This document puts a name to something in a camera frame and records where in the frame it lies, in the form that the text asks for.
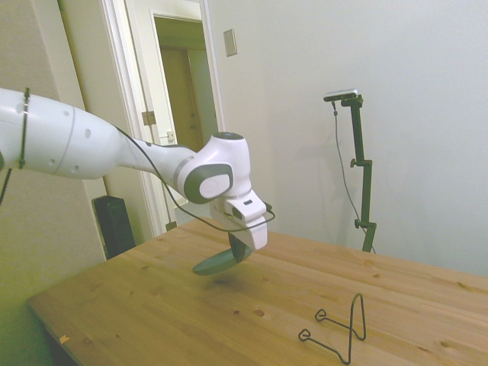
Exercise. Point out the wooden hallway door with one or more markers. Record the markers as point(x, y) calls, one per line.
point(179, 95)

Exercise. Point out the beige wall switch plate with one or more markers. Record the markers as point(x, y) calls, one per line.
point(230, 43)

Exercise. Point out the black camera stand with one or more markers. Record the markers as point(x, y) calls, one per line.
point(365, 183)

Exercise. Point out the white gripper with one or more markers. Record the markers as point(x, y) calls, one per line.
point(258, 234)

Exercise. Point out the blue-grey round plate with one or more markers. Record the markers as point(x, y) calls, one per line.
point(213, 265)

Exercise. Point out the brass door strike plate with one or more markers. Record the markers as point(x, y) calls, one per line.
point(170, 135)

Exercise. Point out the brass door hinge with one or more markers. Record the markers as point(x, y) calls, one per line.
point(148, 118)

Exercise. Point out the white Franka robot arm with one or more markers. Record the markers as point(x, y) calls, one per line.
point(76, 145)

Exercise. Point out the silver exterior camera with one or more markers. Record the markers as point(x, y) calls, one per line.
point(341, 95)

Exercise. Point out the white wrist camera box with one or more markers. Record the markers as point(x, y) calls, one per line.
point(248, 207)

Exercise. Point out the camera on black stand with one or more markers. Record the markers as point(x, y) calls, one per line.
point(337, 129)

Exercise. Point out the white open door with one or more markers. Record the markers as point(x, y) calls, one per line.
point(95, 57)

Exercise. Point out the white door frame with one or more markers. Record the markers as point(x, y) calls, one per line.
point(217, 95)

